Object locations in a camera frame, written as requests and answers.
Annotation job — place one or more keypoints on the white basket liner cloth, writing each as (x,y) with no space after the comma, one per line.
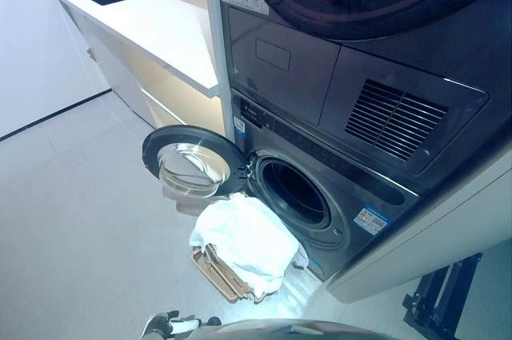
(244,232)

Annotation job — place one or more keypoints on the grey robot torso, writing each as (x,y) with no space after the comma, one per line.
(272,331)

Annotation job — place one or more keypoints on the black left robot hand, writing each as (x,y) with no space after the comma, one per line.
(160,323)

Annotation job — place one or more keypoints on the energy label sticker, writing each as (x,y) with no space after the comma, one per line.
(372,221)

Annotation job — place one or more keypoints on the brown wicker laundry basket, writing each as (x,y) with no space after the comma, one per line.
(218,280)

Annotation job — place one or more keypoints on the round washing machine door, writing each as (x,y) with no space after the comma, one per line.
(152,148)

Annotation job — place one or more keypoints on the grey stacked dryer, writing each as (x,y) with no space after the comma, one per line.
(288,84)

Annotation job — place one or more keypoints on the small blue sticker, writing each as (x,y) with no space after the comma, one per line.
(239,125)

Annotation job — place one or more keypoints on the grey front-load washing machine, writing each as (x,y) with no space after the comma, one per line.
(360,196)

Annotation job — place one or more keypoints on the white counter cabinet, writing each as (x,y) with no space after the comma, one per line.
(160,36)

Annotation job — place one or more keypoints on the black metal floor frame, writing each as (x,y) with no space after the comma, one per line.
(436,304)

